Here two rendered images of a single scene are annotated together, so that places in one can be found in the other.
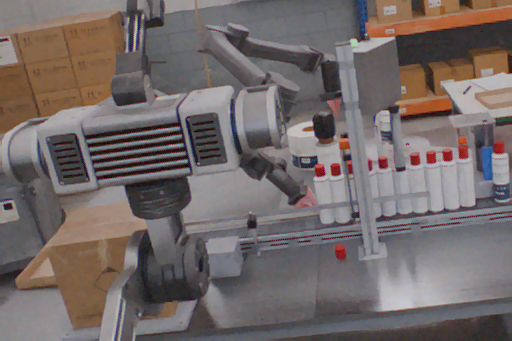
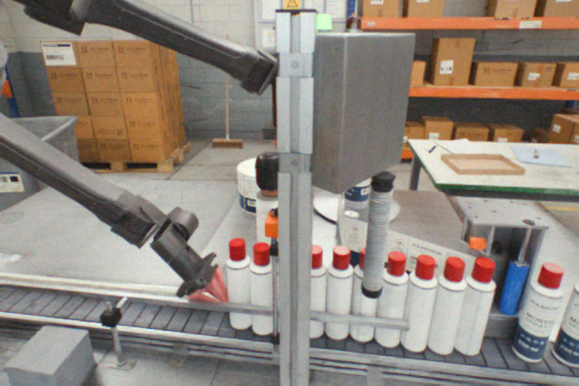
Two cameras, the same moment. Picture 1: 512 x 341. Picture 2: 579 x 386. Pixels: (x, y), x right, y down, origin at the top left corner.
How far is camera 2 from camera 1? 134 cm
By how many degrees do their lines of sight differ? 4
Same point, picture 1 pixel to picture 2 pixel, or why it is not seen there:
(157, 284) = not seen: outside the picture
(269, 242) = (145, 340)
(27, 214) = (32, 188)
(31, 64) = (86, 68)
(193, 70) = (219, 98)
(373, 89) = (349, 135)
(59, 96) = (105, 97)
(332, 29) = not seen: hidden behind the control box
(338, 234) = (250, 353)
